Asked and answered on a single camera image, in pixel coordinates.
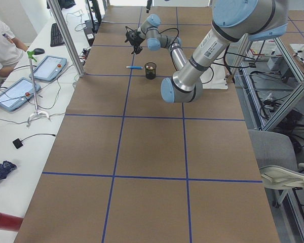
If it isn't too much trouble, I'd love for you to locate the teach pendant tablet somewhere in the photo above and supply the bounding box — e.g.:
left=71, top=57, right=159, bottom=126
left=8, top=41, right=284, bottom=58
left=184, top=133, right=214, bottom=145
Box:
left=33, top=55, right=67, bottom=82
left=0, top=77, right=34, bottom=111

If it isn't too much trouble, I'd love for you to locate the person in white shirt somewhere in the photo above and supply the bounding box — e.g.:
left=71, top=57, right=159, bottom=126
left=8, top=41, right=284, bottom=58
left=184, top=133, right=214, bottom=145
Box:
left=0, top=20, right=28, bottom=78

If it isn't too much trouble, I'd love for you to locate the lower teach pendant tablet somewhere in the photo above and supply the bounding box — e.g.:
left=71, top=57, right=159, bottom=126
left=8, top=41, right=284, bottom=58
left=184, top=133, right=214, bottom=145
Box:
left=0, top=77, right=34, bottom=111

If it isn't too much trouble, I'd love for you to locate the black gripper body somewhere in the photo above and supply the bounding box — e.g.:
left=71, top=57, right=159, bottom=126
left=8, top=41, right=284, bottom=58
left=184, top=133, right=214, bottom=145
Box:
left=125, top=26, right=143, bottom=47

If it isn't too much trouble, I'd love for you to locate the black keyboard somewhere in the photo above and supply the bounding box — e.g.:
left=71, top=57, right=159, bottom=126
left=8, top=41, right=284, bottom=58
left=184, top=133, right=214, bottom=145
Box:
left=50, top=23, right=65, bottom=47

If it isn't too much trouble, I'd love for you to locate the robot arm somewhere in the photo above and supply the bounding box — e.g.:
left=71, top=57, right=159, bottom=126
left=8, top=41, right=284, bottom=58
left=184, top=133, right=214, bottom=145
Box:
left=125, top=14, right=187, bottom=71
left=161, top=1, right=289, bottom=103

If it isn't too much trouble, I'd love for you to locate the metal stand with green clip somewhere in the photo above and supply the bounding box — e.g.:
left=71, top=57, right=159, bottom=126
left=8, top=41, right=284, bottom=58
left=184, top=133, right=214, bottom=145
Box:
left=26, top=51, right=50, bottom=128

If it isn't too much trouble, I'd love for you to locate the grey office chair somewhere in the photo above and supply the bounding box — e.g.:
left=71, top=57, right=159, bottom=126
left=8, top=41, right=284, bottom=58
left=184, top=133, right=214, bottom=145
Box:
left=248, top=130, right=304, bottom=208

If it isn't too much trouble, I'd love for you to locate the black computer mouse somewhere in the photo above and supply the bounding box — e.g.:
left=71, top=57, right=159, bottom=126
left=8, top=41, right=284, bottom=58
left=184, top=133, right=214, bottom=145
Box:
left=34, top=48, right=45, bottom=55

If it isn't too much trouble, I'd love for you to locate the black mesh pen holder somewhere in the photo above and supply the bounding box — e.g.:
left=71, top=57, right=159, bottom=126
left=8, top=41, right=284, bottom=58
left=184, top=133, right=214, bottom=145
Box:
left=144, top=62, right=157, bottom=79

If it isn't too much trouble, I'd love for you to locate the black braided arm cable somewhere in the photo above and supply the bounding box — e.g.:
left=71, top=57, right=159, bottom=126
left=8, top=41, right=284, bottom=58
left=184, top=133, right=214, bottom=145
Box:
left=157, top=27, right=180, bottom=49

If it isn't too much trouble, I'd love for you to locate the red cylinder bottle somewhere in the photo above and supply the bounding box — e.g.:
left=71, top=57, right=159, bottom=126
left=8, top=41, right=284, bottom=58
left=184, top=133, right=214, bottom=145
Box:
left=0, top=212, right=23, bottom=232

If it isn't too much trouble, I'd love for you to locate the small black square device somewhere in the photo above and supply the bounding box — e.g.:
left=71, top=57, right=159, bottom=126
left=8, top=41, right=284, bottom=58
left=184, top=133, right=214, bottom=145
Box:
left=12, top=138, right=23, bottom=149

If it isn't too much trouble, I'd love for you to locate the blue highlighter pen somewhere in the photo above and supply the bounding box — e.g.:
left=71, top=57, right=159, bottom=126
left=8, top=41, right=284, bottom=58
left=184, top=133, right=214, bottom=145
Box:
left=126, top=66, right=143, bottom=70

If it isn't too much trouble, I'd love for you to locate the upper teach pendant tablet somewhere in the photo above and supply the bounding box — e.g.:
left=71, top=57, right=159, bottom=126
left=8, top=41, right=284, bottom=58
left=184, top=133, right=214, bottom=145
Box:
left=33, top=55, right=67, bottom=82

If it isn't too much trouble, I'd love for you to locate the aluminium frame post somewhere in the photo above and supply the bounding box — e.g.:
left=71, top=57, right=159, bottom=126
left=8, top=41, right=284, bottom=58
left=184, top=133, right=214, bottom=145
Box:
left=47, top=0, right=85, bottom=77

